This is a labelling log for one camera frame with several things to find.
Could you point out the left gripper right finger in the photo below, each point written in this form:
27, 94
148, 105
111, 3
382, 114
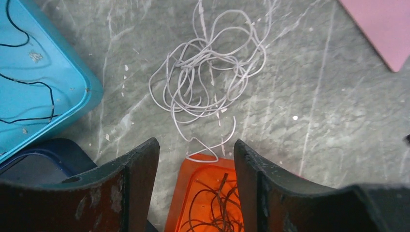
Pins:
273, 199

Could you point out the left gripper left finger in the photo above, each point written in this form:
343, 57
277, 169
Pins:
113, 197

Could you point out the orange square tray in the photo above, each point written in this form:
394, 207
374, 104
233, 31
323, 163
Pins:
205, 198

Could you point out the dark blue square tray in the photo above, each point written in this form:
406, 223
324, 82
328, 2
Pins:
49, 162

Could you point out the teal square tray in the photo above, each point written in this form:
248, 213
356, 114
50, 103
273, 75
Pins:
44, 85

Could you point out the pink clipboard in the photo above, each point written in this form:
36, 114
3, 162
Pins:
386, 24

